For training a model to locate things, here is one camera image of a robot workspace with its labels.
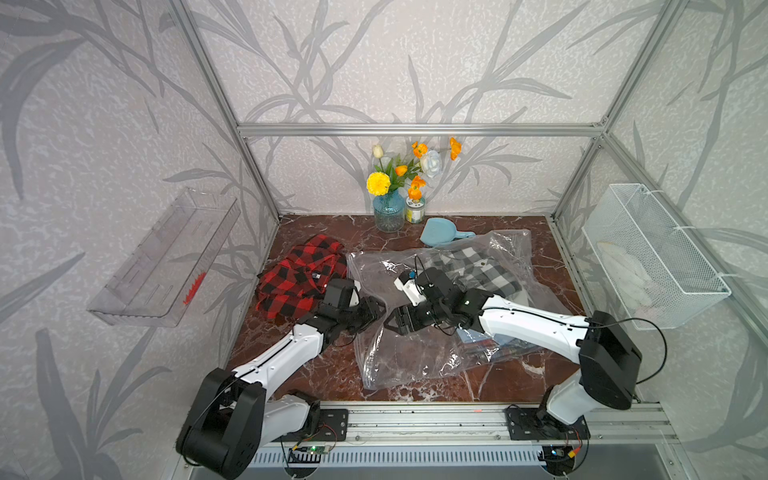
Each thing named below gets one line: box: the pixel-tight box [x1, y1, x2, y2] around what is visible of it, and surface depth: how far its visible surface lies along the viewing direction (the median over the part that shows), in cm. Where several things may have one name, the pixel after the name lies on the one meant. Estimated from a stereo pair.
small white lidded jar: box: [405, 197, 425, 224], surface depth 118 cm
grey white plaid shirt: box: [422, 246, 523, 293], surface depth 98 cm
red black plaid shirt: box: [255, 234, 348, 319], surface depth 96 cm
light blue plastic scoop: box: [419, 217, 477, 247], surface depth 118 cm
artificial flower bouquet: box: [366, 137, 462, 201], surface depth 93 cm
